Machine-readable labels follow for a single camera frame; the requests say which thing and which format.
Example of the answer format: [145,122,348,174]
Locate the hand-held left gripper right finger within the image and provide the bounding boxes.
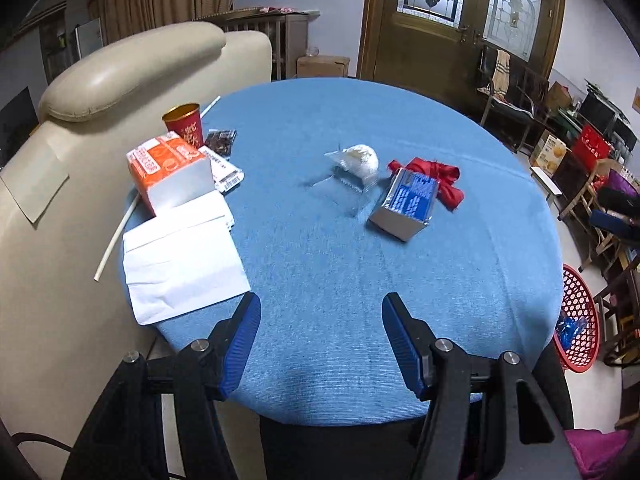
[381,292,583,480]

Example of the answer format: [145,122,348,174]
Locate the metal frame chair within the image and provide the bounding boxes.
[477,45,536,153]

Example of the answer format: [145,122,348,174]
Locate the brown cardboard box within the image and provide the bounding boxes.
[296,55,351,79]

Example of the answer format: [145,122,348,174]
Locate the red paper cup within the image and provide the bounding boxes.
[161,103,203,148]

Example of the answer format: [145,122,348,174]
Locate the wooden radiator cover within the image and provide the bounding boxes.
[202,9,311,81]

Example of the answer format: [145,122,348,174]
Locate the yellow and white box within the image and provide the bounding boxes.
[529,132,568,176]

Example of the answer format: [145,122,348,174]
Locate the wooden double door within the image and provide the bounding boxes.
[357,0,568,116]

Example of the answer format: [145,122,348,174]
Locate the striped beige scarf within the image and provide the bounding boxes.
[492,50,512,93]

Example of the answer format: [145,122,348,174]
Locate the dark snack packet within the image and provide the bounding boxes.
[204,129,238,157]

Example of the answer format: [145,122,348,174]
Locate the white board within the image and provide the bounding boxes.
[75,17,103,58]

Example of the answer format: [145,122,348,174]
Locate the black monitor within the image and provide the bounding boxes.
[577,92,617,133]

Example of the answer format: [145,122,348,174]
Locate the small white stool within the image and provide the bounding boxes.
[530,165,563,201]

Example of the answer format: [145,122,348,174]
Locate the black cable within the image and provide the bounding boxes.
[10,430,76,453]

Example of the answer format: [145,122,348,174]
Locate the blue and silver carton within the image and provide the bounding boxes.
[367,168,441,242]

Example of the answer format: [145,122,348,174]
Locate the white labelled packet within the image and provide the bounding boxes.
[200,146,246,195]

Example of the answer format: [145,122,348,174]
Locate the blue plastic packet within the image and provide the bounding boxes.
[556,316,588,351]

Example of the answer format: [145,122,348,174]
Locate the small white paper sheet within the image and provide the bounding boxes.
[155,191,236,233]

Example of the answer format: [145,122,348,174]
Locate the long white straw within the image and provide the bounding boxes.
[94,194,138,282]

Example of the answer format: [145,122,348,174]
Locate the red ribbon bow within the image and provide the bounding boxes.
[387,156,465,212]

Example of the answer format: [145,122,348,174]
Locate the red plastic basket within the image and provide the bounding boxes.
[554,263,602,373]

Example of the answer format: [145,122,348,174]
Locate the magenta cloth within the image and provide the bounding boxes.
[562,427,631,480]

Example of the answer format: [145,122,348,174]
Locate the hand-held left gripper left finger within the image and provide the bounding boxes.
[61,292,262,480]

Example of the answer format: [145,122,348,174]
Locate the wicker armchair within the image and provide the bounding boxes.
[557,157,626,271]

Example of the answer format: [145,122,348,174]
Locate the orange and white carton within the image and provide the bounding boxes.
[126,131,217,217]

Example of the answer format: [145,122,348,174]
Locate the brown paper bag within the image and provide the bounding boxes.
[545,82,573,111]

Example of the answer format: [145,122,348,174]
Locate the red gift bag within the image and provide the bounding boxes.
[571,125,612,171]

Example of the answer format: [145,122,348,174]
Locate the beige leather armchair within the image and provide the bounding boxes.
[0,21,273,480]

